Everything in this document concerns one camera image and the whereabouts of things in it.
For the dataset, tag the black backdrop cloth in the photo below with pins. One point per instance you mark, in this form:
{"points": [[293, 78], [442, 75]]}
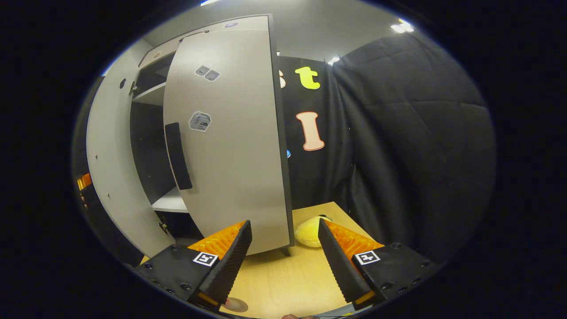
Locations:
{"points": [[398, 155]]}

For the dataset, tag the round coaster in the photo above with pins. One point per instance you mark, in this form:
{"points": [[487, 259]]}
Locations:
{"points": [[238, 305]]}

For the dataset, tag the grey open cabinet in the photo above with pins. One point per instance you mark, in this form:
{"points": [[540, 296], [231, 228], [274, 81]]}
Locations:
{"points": [[148, 146]]}

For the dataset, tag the grey cabinet drawer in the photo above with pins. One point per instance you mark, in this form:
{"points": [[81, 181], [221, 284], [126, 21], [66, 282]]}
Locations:
{"points": [[166, 48]]}

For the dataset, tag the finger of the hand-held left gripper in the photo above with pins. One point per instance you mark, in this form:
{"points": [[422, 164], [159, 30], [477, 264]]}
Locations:
{"points": [[84, 180]]}

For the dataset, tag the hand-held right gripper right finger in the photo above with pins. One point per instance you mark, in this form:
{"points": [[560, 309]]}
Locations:
{"points": [[341, 266]]}

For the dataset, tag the grey cabinet door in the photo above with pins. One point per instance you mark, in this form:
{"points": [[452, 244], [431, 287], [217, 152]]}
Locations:
{"points": [[110, 155], [239, 155]]}

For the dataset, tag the small ceiling light panel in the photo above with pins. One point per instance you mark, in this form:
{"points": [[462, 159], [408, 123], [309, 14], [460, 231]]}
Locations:
{"points": [[333, 60], [401, 26]]}

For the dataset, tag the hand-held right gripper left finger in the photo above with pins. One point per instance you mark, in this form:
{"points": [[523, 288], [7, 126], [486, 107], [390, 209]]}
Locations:
{"points": [[226, 266]]}

